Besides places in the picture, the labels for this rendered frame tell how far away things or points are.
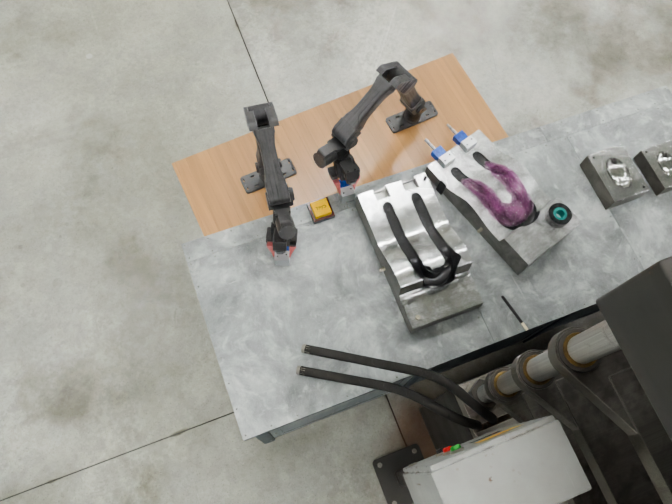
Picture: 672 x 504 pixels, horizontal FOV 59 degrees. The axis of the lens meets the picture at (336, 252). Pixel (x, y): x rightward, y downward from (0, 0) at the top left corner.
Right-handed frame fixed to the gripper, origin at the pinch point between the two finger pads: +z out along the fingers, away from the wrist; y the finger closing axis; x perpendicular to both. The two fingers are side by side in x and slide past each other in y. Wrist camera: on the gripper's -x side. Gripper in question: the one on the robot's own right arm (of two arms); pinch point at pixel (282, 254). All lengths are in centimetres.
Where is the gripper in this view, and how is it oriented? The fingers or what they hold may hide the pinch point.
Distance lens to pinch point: 204.2
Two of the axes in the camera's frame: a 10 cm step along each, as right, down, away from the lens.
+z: -0.5, 7.6, 6.5
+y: 10.0, 0.4, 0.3
